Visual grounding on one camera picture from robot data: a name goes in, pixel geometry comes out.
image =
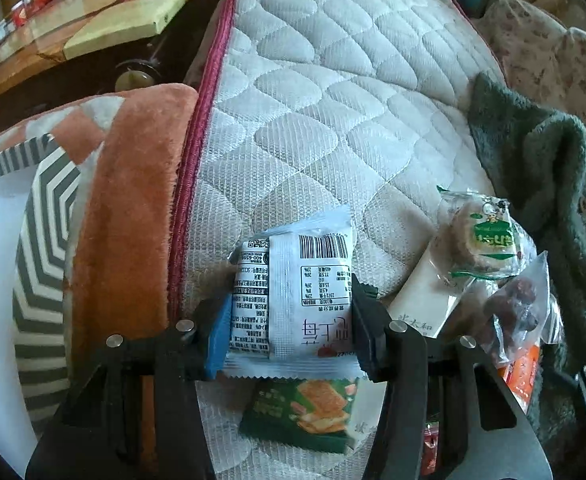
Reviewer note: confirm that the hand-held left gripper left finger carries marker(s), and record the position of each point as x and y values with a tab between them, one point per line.
218	340

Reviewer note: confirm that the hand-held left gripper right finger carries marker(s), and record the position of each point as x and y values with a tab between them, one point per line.
365	330

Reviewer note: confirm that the cream long snack box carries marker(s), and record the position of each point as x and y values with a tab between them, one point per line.
423	300

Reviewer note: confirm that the white barcode snack packet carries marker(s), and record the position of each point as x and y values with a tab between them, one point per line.
298	290

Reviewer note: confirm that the dark green cracker packet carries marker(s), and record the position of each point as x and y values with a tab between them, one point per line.
298	415

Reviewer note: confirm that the red snack packet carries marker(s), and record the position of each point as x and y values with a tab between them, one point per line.
430	447

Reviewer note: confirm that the clear bag of red dates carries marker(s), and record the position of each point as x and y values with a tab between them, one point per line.
515	310

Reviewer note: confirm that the grey striped fabric storage box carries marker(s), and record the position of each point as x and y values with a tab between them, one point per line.
43	240

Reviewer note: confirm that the round cake packet green label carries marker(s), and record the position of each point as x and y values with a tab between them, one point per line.
478	240

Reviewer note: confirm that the orange plush blanket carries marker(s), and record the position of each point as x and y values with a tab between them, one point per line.
123	210

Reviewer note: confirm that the orange cracker packet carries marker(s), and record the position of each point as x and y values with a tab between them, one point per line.
523	370

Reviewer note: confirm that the quilted white mattress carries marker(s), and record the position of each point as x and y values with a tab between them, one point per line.
323	110

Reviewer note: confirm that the green fleece jacket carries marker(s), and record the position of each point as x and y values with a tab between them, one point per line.
548	160

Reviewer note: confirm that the yellow patchwork table mat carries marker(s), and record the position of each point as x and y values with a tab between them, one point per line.
123	25

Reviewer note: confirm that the wooden table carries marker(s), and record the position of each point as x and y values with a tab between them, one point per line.
48	45

